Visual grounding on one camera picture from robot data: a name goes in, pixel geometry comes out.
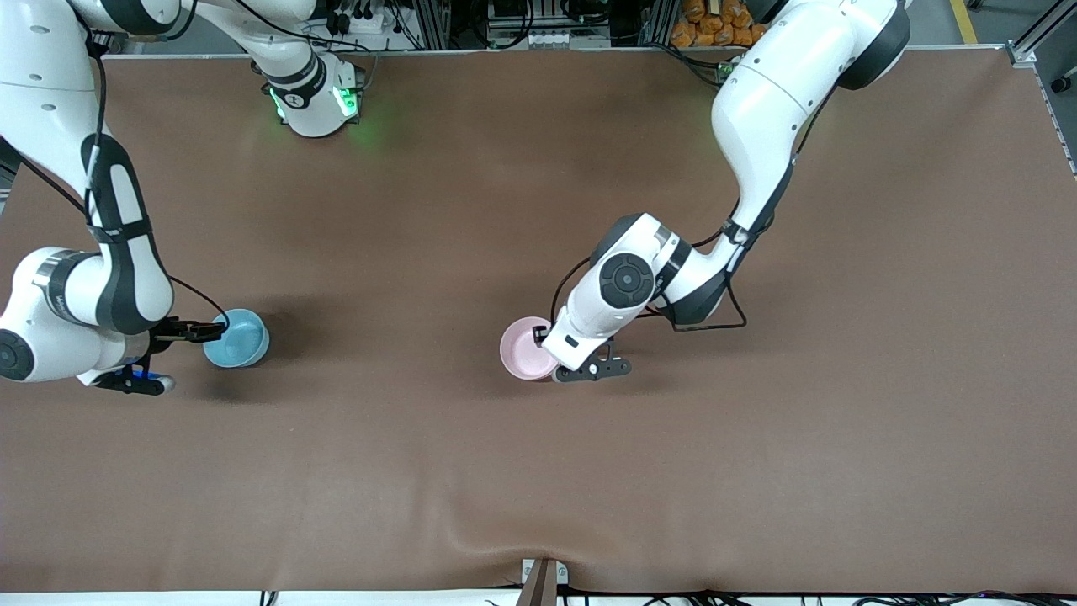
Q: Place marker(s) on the white terminal block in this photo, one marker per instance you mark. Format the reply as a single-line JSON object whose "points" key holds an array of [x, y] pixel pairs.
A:
{"points": [[554, 39]]}

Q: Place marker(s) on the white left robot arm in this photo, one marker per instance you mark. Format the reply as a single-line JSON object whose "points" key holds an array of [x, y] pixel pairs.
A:
{"points": [[757, 109]]}

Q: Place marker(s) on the blue bowl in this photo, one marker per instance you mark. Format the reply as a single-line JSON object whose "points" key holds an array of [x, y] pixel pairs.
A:
{"points": [[240, 341]]}

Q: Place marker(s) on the white power strip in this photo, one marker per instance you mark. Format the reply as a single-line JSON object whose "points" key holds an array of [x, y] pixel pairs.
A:
{"points": [[362, 23]]}

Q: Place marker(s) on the orange snack packets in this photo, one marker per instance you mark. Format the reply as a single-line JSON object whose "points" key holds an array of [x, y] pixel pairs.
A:
{"points": [[715, 21]]}

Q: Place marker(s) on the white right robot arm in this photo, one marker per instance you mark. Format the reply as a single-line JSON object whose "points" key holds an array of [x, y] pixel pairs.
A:
{"points": [[50, 84]]}

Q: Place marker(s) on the aluminium frame rail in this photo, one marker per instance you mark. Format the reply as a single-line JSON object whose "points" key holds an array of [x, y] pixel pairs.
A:
{"points": [[1043, 34]]}

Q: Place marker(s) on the metal bracket with post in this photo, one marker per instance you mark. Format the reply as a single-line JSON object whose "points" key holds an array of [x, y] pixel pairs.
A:
{"points": [[544, 581]]}

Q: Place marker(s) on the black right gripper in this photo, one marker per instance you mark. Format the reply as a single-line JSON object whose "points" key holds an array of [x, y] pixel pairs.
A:
{"points": [[171, 329]]}

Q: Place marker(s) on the large table mat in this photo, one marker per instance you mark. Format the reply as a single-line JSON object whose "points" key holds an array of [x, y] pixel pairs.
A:
{"points": [[538, 471]]}

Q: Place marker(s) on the pink bowl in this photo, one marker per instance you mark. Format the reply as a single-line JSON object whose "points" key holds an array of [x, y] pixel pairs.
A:
{"points": [[522, 349]]}

